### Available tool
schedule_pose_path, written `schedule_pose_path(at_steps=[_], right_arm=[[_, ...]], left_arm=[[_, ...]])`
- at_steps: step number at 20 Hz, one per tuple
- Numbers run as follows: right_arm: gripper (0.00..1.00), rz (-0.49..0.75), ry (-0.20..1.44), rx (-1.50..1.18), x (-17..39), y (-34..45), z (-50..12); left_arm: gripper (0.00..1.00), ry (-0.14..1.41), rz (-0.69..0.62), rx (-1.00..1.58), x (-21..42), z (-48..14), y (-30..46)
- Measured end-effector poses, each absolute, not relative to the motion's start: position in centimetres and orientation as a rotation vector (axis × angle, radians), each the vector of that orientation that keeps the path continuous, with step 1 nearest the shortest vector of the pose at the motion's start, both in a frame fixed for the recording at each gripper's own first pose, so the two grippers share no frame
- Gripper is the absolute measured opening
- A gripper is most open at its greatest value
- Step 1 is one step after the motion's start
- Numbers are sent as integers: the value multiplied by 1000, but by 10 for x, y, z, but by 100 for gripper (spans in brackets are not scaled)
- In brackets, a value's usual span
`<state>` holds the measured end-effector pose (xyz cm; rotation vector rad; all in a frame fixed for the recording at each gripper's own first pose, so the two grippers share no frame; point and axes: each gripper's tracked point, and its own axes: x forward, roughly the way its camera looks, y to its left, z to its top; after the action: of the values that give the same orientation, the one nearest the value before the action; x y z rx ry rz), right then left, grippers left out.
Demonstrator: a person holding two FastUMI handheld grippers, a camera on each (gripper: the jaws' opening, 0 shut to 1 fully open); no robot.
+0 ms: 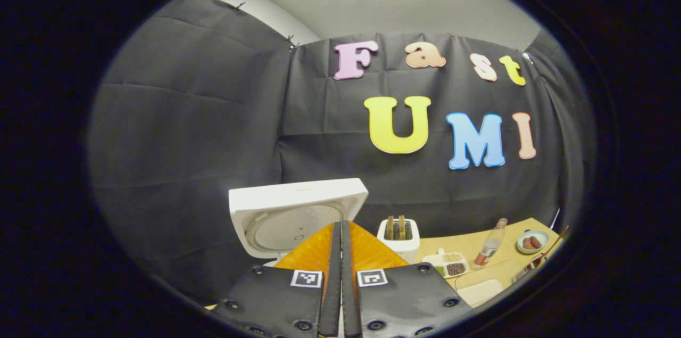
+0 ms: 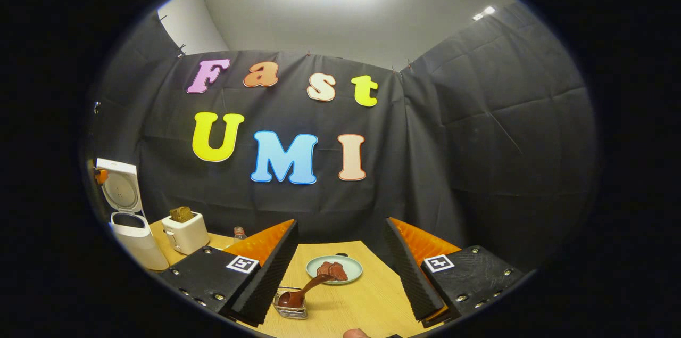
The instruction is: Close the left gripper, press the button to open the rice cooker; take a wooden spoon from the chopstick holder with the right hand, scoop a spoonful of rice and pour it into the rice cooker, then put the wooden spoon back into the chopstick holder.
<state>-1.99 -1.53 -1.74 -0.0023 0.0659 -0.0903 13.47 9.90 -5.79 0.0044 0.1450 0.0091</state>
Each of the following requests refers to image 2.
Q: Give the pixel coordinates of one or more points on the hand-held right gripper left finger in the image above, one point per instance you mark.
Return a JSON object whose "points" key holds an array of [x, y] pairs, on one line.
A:
{"points": [[271, 279]]}

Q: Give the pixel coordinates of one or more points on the pale green plate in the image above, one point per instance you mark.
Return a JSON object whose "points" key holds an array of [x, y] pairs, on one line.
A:
{"points": [[354, 269]]}

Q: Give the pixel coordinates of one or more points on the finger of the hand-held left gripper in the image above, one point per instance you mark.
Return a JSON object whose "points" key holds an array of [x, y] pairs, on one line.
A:
{"points": [[101, 175]]}

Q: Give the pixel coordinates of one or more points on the white rice cooker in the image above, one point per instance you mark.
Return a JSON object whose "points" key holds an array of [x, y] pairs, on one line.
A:
{"points": [[135, 245]]}

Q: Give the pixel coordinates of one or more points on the white toaster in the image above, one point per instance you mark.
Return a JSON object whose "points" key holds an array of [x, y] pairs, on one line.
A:
{"points": [[186, 237]]}

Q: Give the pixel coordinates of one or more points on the small ceiling light panel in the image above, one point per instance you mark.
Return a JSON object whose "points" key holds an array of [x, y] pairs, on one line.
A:
{"points": [[484, 13]]}

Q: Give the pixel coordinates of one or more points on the clear plastic water bottle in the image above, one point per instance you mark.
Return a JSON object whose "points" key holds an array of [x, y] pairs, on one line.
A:
{"points": [[240, 234]]}

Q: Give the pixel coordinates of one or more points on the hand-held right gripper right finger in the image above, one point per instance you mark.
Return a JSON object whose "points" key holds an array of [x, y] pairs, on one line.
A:
{"points": [[409, 279]]}

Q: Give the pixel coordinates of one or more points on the dark wooden spoon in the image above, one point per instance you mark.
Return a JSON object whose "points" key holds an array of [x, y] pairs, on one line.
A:
{"points": [[306, 290]]}

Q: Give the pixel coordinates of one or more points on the brown bread slice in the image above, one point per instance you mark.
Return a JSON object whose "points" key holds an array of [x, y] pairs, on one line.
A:
{"points": [[175, 215], [187, 213]]}

